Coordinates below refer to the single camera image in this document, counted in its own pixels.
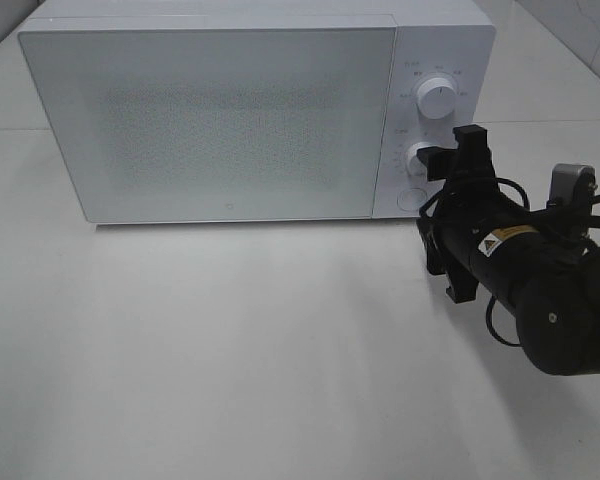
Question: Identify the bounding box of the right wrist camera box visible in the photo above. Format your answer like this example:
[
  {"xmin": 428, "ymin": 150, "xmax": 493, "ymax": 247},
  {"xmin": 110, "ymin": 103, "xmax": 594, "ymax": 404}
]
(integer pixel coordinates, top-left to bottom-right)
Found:
[{"xmin": 547, "ymin": 163, "xmax": 596, "ymax": 206}]

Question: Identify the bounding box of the round white door button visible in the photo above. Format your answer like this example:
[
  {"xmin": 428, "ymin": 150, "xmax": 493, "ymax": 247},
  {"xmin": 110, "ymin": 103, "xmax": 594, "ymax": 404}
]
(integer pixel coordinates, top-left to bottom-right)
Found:
[{"xmin": 397, "ymin": 188, "xmax": 428, "ymax": 212}]

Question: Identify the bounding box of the white timer knob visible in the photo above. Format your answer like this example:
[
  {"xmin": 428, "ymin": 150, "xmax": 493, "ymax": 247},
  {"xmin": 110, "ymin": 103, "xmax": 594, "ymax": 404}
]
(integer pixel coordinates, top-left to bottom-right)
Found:
[{"xmin": 405, "ymin": 142, "xmax": 433, "ymax": 177}]

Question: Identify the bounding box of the white microwave oven body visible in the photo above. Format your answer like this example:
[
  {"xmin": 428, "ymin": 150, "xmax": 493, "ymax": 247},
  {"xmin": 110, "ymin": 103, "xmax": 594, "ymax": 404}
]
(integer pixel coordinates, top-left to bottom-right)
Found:
[{"xmin": 18, "ymin": 1, "xmax": 496, "ymax": 220}]

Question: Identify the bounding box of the upper white power knob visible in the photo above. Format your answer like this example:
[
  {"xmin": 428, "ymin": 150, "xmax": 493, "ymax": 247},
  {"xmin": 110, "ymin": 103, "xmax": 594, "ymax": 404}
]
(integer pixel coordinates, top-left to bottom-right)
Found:
[{"xmin": 415, "ymin": 74, "xmax": 457, "ymax": 120}]

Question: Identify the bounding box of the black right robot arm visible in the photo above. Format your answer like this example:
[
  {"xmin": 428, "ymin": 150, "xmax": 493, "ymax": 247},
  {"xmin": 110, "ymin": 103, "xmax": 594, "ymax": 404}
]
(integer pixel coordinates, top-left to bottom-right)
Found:
[{"xmin": 416, "ymin": 125, "xmax": 600, "ymax": 376}]

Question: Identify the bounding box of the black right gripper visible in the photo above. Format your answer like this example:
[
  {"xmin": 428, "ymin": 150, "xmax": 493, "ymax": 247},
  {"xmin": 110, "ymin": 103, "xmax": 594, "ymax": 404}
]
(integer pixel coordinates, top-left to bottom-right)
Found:
[{"xmin": 416, "ymin": 125, "xmax": 530, "ymax": 304}]

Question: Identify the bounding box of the white microwave door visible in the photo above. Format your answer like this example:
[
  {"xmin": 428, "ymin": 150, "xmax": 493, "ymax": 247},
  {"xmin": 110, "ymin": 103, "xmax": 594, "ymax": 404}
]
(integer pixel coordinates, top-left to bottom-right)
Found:
[{"xmin": 19, "ymin": 28, "xmax": 394, "ymax": 224}]

